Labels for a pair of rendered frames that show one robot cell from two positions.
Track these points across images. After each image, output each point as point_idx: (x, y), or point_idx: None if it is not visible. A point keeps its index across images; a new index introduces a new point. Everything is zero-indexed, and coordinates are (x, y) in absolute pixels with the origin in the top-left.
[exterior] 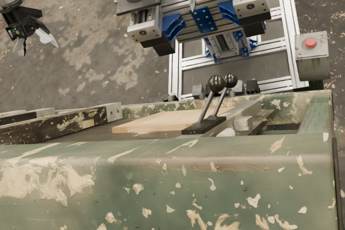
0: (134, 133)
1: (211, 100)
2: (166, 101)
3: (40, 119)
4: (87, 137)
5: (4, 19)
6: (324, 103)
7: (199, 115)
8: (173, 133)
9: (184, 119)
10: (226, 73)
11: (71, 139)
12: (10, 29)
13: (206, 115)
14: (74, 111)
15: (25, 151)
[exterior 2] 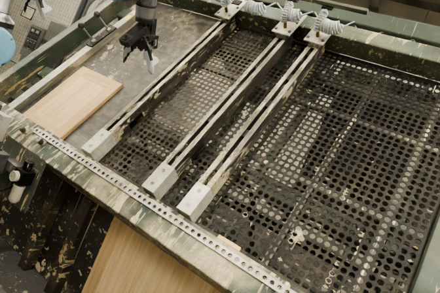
0: (114, 78)
1: (26, 119)
2: (47, 138)
3: (160, 74)
4: (139, 84)
5: (156, 27)
6: (40, 48)
7: (61, 97)
8: (101, 66)
9: (77, 87)
10: (81, 22)
11: (148, 83)
12: (154, 40)
13: (62, 89)
14: (133, 107)
15: None
